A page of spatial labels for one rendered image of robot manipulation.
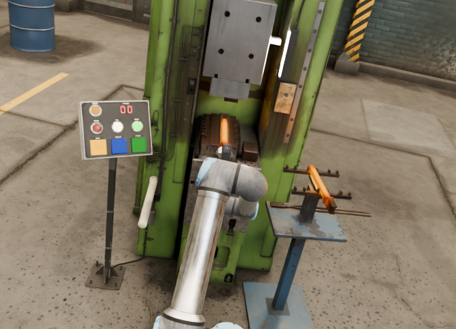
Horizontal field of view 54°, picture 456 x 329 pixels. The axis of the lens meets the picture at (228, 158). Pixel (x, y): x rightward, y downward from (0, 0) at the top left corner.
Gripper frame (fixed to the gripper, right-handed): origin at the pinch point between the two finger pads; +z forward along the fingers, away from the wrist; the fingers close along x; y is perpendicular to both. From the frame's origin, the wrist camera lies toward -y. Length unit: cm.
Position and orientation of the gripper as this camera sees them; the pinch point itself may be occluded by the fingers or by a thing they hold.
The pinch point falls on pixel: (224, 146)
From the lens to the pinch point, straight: 243.8
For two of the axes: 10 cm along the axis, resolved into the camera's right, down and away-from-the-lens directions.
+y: -1.7, 8.4, 5.2
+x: 9.9, 1.5, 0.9
